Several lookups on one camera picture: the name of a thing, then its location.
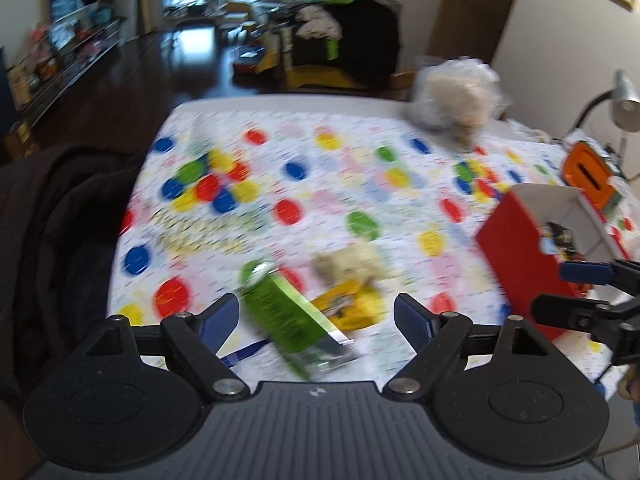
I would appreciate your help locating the dark coat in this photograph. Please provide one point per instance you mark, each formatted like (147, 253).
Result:
(55, 260)

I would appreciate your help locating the white clothes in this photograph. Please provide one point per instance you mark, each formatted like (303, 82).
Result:
(317, 22)

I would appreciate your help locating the red cardboard box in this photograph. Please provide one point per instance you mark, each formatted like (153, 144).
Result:
(510, 255)

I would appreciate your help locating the green snack packet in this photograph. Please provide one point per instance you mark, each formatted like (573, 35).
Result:
(280, 320)

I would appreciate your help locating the black coat on sofa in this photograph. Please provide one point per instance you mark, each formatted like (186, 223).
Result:
(360, 35)

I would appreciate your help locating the wooden door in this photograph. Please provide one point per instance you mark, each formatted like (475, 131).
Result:
(480, 15)

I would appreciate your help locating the balloon print tablecloth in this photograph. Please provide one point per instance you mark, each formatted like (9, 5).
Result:
(325, 200)

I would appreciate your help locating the red and blue floor toy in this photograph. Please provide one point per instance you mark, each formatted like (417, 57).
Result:
(249, 60)

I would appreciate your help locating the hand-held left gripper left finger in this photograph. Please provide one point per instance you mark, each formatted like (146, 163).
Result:
(217, 322)

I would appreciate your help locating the cream snack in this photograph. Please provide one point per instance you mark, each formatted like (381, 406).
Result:
(350, 262)

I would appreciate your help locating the brown paper bag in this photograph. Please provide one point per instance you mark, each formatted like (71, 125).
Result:
(21, 140)

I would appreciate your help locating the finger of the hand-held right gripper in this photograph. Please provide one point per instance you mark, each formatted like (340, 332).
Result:
(560, 307)
(585, 272)

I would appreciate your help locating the black snack packet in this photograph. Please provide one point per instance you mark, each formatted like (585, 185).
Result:
(557, 237)

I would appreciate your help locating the silver desk lamp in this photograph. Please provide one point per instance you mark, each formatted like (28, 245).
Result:
(625, 102)

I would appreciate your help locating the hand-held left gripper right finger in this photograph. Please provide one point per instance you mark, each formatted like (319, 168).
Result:
(412, 317)

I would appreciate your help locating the person's right hand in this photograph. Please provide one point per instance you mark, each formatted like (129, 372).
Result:
(631, 389)

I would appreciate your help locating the white and blue packet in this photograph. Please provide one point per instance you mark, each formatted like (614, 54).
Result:
(245, 353)

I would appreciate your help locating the tv cabinet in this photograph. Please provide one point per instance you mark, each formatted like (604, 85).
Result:
(65, 70)

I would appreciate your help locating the bag of pastries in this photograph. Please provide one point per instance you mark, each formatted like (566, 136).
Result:
(460, 95)

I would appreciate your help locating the yellow snack packet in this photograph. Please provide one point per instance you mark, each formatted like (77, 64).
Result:
(350, 305)

